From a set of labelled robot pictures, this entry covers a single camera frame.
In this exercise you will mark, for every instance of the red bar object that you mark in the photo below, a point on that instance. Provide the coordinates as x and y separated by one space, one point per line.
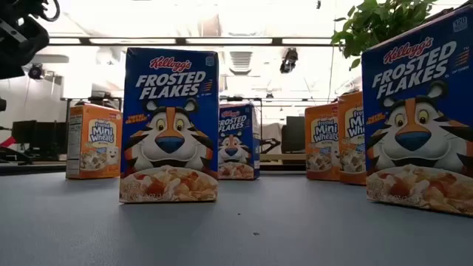
7 142

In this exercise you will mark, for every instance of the black ceiling spotlight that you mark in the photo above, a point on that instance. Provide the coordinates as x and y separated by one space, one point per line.
289 61
35 71

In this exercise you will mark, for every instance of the white draped cloth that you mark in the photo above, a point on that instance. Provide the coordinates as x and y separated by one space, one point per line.
271 131

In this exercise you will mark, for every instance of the black equipment base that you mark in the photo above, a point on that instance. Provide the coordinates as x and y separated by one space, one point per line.
15 155

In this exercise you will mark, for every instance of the orange Mini Wheats cereal box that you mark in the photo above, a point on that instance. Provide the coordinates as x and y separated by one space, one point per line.
351 147
321 147
96 147

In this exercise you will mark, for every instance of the green leafy small tree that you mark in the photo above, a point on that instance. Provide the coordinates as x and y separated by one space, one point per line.
373 22

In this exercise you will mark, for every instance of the dark background screen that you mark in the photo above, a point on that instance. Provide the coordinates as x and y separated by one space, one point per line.
293 134

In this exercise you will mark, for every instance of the black overhead frame bar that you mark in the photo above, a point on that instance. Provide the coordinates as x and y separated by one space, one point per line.
181 41

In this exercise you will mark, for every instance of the large Frosted Flakes cereal box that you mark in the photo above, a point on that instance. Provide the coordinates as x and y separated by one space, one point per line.
236 147
170 129
417 129

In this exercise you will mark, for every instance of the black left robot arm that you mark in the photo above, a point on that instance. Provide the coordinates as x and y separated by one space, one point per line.
18 40

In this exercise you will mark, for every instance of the black monitor screens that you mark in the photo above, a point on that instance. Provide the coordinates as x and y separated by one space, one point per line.
37 134

